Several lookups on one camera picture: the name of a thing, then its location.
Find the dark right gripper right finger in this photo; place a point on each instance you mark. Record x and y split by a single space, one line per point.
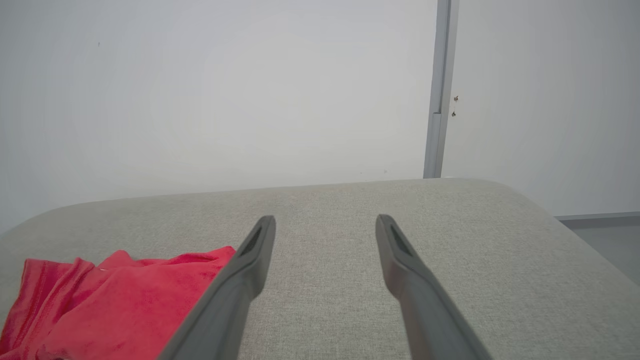
425 315

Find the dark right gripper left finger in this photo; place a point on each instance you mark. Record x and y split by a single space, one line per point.
225 310

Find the red white sports shirt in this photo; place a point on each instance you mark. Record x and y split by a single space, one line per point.
115 305

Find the grey baseboard strip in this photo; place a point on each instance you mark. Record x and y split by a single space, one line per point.
600 219

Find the grey metal wall post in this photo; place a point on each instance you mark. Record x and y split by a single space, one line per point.
440 75

